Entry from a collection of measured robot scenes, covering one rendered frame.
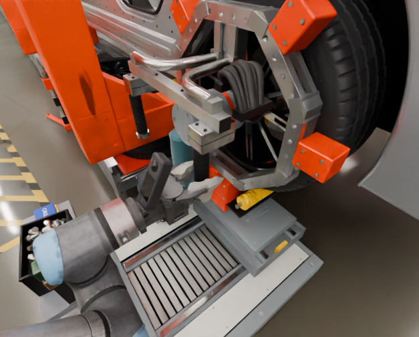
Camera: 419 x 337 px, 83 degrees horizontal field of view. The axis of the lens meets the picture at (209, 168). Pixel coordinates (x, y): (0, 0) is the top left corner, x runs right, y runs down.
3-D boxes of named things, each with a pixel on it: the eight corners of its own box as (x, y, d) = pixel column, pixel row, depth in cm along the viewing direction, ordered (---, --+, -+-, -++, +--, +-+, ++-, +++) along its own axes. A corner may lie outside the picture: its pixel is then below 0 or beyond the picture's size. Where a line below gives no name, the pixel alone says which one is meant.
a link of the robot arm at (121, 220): (95, 198, 47) (113, 232, 41) (119, 186, 49) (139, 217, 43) (107, 225, 53) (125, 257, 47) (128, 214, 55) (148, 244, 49)
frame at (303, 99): (287, 210, 78) (354, 19, 42) (273, 221, 76) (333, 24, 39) (193, 136, 111) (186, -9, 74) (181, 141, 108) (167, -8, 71)
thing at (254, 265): (301, 237, 127) (307, 227, 121) (254, 279, 111) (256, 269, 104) (238, 184, 157) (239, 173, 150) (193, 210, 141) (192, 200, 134)
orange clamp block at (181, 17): (209, 17, 72) (196, -11, 72) (188, 20, 69) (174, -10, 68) (200, 32, 79) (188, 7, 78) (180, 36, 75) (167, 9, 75)
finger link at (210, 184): (222, 191, 58) (186, 200, 56) (223, 173, 54) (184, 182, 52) (226, 200, 56) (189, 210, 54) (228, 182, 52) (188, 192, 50)
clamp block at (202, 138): (234, 140, 53) (236, 120, 49) (202, 156, 49) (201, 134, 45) (220, 130, 56) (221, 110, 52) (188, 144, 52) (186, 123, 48)
